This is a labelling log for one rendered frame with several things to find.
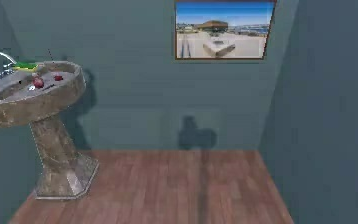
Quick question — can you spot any framed beach landscape picture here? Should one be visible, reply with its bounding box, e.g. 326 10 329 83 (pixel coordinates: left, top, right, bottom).
173 0 277 61

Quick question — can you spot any dark red round object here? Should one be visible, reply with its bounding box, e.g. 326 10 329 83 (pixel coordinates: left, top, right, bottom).
32 76 45 90

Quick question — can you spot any green and yellow sponge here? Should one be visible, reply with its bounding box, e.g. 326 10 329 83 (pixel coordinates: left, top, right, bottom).
12 60 39 72

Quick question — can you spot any silver curved sink tap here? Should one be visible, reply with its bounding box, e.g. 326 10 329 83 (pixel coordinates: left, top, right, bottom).
0 51 18 81

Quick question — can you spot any brown stone pedestal sink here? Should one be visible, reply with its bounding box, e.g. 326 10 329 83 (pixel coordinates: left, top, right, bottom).
0 60 100 201

